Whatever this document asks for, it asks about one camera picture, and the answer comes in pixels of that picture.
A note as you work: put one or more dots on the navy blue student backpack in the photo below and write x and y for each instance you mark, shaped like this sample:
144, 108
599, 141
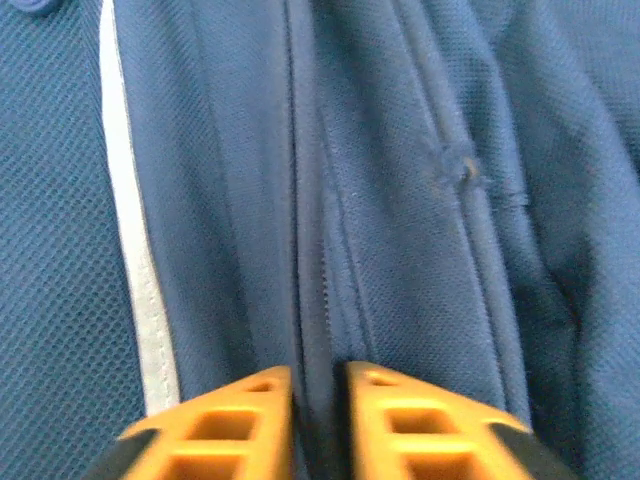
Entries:
400, 200

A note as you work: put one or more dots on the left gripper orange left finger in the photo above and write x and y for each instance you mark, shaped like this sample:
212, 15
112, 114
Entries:
220, 435

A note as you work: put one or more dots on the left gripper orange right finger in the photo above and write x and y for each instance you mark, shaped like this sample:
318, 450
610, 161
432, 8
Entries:
425, 435

